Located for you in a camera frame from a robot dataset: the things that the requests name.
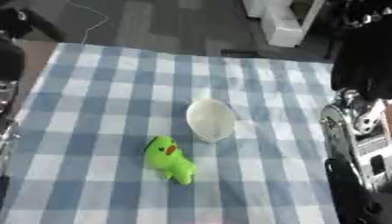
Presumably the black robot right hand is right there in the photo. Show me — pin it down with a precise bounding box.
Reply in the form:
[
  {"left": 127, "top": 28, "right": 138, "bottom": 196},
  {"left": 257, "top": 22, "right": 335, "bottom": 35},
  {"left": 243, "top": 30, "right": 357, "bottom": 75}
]
[{"left": 325, "top": 157, "right": 392, "bottom": 224}]

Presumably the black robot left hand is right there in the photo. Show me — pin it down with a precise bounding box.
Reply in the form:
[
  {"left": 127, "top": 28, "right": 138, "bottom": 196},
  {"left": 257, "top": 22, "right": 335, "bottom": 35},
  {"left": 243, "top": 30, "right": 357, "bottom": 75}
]
[{"left": 0, "top": 174, "right": 11, "bottom": 212}]

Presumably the white bowl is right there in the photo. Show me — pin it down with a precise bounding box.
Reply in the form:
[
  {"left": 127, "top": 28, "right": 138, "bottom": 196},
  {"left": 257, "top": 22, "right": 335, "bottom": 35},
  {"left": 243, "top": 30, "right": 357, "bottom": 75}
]
[{"left": 185, "top": 98, "right": 238, "bottom": 144}]

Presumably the green soft toy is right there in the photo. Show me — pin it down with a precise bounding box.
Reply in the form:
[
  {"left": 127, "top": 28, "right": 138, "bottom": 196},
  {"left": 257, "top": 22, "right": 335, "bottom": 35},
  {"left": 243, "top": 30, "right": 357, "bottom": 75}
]
[{"left": 142, "top": 136, "right": 198, "bottom": 186}]

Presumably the white cable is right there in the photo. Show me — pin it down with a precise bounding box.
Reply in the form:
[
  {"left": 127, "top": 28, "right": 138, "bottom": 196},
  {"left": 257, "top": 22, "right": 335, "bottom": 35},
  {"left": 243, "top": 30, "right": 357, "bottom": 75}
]
[{"left": 66, "top": 0, "right": 112, "bottom": 46}]

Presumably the black chair base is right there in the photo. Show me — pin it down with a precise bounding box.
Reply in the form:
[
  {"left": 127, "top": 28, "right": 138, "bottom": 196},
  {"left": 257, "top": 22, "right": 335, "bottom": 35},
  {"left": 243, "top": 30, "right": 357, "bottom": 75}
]
[{"left": 0, "top": 6, "right": 67, "bottom": 43}]

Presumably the white foam box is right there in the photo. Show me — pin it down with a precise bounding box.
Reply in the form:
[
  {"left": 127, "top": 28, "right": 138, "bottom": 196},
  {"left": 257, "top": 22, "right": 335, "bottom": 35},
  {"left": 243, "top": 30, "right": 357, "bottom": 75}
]
[{"left": 241, "top": 0, "right": 326, "bottom": 48}]

